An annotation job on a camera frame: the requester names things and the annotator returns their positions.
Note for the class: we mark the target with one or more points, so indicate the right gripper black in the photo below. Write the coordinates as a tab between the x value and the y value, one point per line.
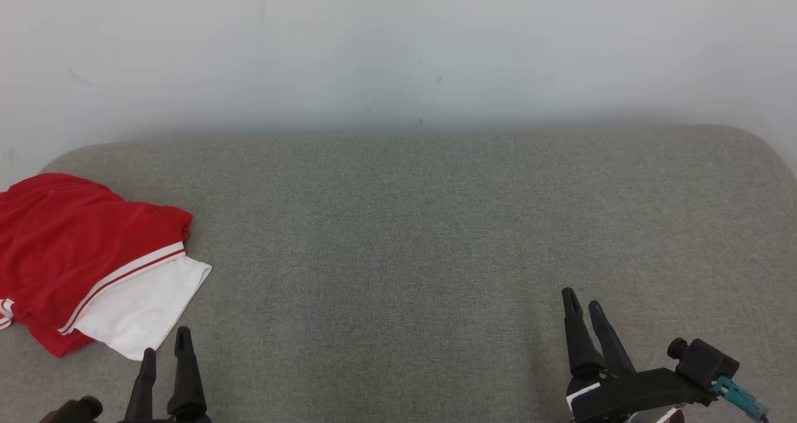
635	392

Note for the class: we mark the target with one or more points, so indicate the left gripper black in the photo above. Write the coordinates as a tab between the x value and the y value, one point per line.
187	420

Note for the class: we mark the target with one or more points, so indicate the red white basketball jersey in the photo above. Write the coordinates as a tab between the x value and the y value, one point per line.
75	236

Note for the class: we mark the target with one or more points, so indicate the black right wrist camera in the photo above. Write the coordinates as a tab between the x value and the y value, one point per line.
703	361

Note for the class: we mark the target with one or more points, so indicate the teal right camera connector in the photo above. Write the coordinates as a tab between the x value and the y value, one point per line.
738	397

